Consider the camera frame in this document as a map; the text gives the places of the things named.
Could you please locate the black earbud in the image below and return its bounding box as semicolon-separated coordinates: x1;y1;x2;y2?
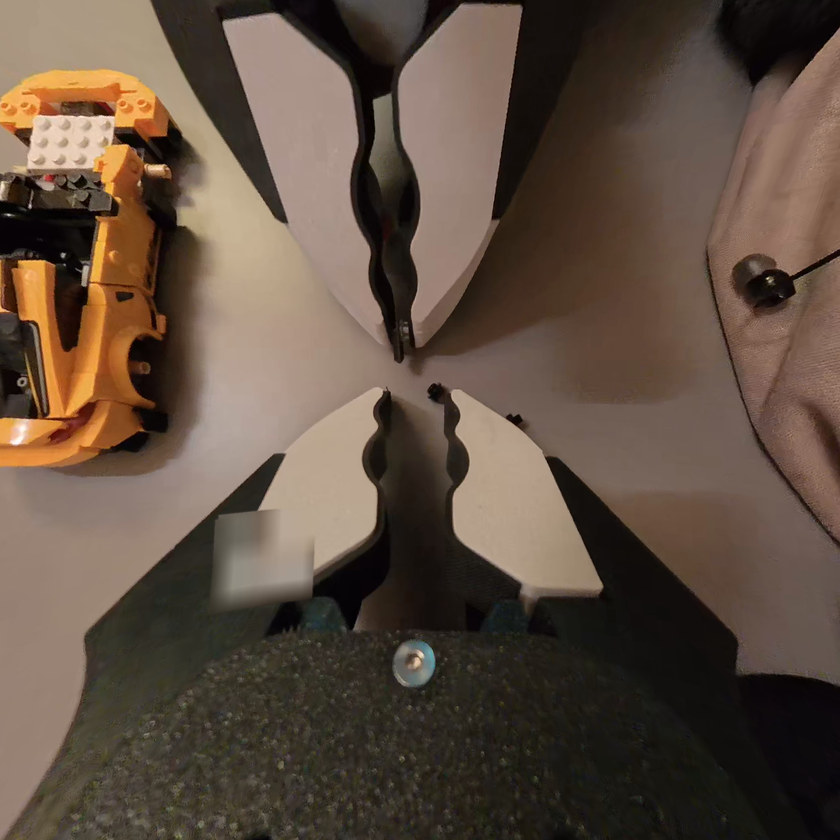
731;255;797;310

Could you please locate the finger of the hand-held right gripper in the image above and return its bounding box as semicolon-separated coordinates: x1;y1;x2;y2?
222;10;398;349
392;2;524;350

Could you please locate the black earbud cable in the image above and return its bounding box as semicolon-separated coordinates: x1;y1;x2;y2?
791;248;840;280

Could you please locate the orange lego car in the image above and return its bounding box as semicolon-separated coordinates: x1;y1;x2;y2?
0;69;186;469

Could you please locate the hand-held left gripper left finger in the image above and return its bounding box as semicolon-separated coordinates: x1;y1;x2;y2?
258;387;392;573

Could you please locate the beige hoodie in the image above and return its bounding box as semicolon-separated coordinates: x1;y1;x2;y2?
707;39;840;547

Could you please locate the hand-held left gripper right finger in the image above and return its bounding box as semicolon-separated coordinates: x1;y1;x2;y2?
444;389;605;599

